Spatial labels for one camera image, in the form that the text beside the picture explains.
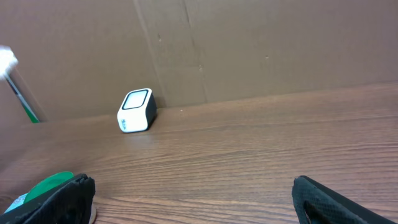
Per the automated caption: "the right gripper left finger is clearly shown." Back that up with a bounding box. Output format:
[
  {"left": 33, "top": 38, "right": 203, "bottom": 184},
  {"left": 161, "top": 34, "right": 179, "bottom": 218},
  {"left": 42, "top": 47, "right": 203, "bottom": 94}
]
[{"left": 0, "top": 173, "right": 96, "bottom": 224}]

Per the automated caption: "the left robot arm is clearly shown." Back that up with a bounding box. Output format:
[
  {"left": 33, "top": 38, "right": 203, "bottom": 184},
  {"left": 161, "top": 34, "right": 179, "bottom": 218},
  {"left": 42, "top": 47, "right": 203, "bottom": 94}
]
[{"left": 0, "top": 45, "right": 19, "bottom": 80}]

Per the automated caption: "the cardboard back wall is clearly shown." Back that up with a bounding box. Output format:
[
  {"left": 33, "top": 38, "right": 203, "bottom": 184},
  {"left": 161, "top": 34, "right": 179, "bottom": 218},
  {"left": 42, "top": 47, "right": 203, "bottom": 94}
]
[{"left": 1, "top": 0, "right": 397, "bottom": 121}]

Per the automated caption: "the white barcode scanner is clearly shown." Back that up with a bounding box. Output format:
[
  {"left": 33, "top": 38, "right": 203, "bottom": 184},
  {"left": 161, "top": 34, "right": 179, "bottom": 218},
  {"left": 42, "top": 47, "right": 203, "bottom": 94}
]
[{"left": 117, "top": 88, "right": 157, "bottom": 133}]

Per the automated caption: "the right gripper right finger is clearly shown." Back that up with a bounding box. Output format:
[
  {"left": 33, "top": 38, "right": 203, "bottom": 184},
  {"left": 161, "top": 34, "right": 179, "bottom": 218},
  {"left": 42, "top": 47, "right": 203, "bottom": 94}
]
[{"left": 292, "top": 175, "right": 396, "bottom": 224}]

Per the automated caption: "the green lid jar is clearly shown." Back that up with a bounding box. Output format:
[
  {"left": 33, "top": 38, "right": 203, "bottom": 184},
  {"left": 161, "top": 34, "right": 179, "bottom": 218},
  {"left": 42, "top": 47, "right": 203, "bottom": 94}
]
[{"left": 3, "top": 170, "right": 97, "bottom": 224}]

